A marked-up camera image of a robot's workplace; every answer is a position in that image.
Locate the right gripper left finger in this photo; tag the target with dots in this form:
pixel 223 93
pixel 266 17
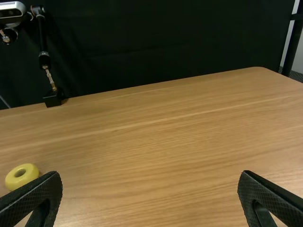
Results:
pixel 35 196

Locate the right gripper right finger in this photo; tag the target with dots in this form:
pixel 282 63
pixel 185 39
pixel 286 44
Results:
pixel 262 196

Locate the black clamp stand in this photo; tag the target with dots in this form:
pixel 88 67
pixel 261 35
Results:
pixel 53 100

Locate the silver mounted camera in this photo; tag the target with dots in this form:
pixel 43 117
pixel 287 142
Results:
pixel 11 10

